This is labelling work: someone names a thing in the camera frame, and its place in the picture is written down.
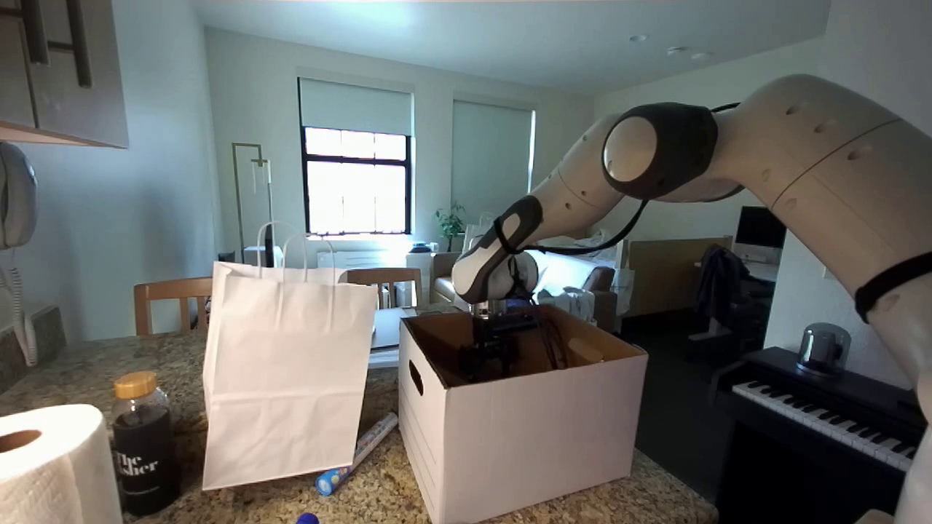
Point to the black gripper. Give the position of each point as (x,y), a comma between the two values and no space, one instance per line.
(510,350)

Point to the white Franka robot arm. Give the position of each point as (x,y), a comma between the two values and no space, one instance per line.
(826,164)

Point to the white cardboard box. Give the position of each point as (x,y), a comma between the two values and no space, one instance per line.
(526,436)

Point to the green potted plant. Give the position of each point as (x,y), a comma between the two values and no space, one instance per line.
(450,228)

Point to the wooden chair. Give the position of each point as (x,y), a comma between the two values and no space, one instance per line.
(145,307)
(383,278)

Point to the white radiator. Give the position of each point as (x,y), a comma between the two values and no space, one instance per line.
(368,260)

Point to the bed with white bedding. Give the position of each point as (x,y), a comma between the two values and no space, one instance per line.
(678,278)

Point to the closed roller blind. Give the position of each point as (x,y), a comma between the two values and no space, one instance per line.
(489,161)

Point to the black framed window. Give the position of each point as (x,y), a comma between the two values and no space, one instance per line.
(352,192)

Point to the black office chair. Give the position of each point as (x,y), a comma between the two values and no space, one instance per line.
(728,291)

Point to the white paper bag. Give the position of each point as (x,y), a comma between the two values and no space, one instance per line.
(279,387)

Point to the computer monitor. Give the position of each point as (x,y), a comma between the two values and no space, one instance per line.
(759,228)

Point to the half open roller blind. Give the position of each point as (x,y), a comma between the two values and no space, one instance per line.
(352,104)

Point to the metal floor lamp stand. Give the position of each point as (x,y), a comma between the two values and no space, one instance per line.
(250,192)

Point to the silver round pot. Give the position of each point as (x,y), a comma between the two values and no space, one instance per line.
(821,346)

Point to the black digital piano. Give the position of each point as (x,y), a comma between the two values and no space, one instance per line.
(826,426)

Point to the dark jar with cork lid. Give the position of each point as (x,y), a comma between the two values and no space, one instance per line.
(145,454)

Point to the white paper towel roll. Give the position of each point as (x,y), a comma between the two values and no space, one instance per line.
(60,476)

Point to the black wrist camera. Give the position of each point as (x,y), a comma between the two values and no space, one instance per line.
(510,310)

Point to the wooden wall cabinet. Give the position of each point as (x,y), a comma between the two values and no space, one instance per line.
(87,97)

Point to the white wall dispenser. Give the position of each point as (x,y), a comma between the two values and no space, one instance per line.
(16,199)

